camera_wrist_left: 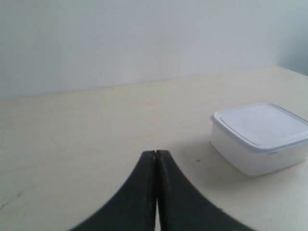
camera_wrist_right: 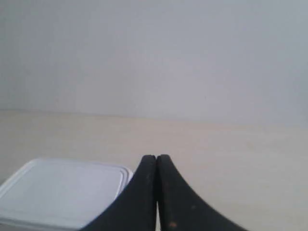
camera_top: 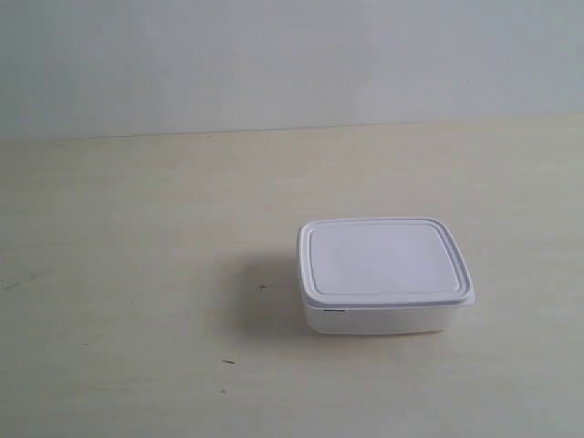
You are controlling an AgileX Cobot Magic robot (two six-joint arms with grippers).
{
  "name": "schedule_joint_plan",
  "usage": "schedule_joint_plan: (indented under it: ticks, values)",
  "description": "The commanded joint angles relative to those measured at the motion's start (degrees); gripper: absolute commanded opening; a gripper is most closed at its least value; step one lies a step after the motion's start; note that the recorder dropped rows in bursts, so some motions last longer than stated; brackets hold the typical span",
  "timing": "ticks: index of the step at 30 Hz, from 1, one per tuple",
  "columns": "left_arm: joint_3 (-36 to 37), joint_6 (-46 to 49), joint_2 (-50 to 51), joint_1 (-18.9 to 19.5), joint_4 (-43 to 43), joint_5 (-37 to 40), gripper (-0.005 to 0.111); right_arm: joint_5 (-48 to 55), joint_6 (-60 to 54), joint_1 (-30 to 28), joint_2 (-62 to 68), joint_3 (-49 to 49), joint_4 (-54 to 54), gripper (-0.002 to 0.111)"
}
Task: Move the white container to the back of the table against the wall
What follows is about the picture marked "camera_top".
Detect white lidded plastic container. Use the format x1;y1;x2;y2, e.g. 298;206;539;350
297;217;475;335

